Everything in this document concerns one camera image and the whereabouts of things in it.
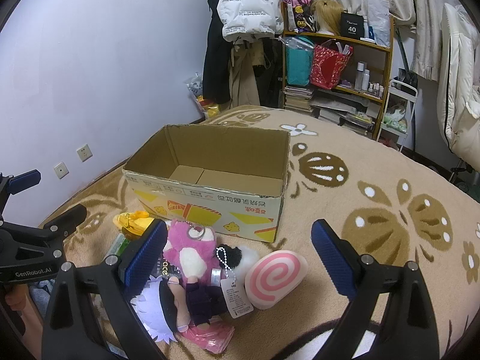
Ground green packet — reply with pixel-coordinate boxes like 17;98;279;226
104;233;130;258

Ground yellow plush pouch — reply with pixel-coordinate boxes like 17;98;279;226
112;211;154;241

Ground white haired blindfolded doll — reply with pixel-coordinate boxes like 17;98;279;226
130;276;227;344

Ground pink swirl roll plush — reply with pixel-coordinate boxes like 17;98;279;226
244;250;308;311

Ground left hand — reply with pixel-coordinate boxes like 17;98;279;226
5;283;43;359

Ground pink bear plush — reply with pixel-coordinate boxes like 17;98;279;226
163;219;220;285

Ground pink plastic packet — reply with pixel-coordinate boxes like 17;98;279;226
181;320;235;354

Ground white fluffy plush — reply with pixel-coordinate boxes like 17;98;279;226
216;244;260;279

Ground open cardboard box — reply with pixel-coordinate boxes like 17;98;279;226
123;124;290;243

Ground clear bag of toys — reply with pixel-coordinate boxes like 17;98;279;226
185;73;221;119

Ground black hanging coat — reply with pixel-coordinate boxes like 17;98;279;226
202;0;232;104

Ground white metal cart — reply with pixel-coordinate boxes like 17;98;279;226
377;79;418;152

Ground cream folded mattress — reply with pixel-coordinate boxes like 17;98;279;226
437;3;479;171

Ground beige hanging coat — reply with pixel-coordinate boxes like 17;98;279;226
229;40;265;108

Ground stack of books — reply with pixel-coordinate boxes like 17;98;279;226
283;85;314;113

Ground wooden shelf unit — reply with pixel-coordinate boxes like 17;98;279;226
282;13;395;139

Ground red patterned bag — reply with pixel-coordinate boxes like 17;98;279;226
309;41;354;90

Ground white puffer jacket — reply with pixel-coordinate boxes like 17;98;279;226
217;0;284;44

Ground teal bag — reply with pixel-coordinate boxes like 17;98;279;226
284;37;314;86

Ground black box marked 40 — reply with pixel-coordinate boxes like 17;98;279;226
340;12;365;40

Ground blonde wig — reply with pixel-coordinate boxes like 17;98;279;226
312;0;345;35

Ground purple patterned packages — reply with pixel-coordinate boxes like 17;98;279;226
283;0;316;33

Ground lower wall socket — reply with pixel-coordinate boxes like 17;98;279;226
54;162;69;180

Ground wall socket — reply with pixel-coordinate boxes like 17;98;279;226
54;162;69;180
76;144;93;162

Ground upper wall socket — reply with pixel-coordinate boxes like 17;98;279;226
76;144;93;162

